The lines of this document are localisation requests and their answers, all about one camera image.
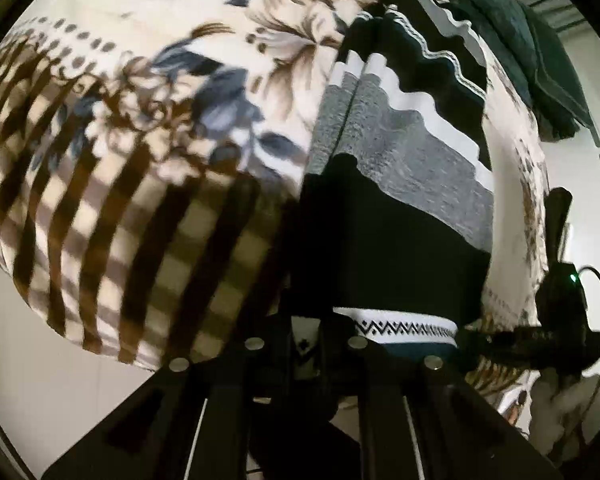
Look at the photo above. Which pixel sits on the floral checked bed blanket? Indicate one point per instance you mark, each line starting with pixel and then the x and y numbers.
pixel 145 135

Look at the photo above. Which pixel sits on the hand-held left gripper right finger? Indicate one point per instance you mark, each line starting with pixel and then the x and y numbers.
pixel 337 345

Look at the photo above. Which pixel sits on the dark green quilt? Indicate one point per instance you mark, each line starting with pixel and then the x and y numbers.
pixel 520 35

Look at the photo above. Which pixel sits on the striped knit sweater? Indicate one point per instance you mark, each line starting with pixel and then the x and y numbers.
pixel 395 210

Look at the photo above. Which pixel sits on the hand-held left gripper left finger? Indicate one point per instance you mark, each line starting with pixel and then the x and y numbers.
pixel 280 340

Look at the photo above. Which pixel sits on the white headboard with grey strip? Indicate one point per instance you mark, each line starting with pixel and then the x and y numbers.
pixel 595 110

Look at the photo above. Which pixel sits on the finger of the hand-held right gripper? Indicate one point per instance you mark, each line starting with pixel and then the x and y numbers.
pixel 559 230
pixel 495 342

